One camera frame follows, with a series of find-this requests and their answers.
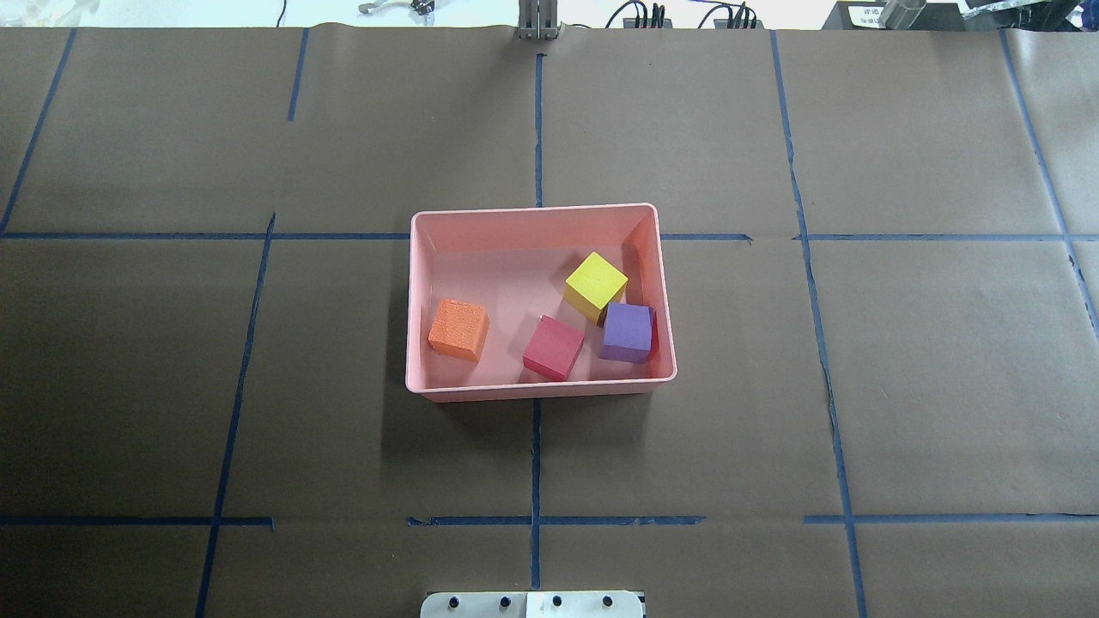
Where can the metal cup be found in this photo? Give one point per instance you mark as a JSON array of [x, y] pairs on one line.
[[899, 15]]

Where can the pink plastic bin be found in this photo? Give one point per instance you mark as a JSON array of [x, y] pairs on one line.
[[514, 263]]

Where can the red foam block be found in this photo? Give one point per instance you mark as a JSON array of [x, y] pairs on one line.
[[553, 349]]

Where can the aluminium frame post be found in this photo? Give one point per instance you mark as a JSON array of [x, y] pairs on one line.
[[538, 20]]

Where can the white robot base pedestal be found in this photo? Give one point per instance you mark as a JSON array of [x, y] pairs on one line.
[[598, 603]]

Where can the yellow foam block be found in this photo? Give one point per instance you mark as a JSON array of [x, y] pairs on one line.
[[593, 286]]

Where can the purple foam block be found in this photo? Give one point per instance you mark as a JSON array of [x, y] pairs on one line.
[[627, 333]]

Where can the orange foam block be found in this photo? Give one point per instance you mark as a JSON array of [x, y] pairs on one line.
[[459, 330]]

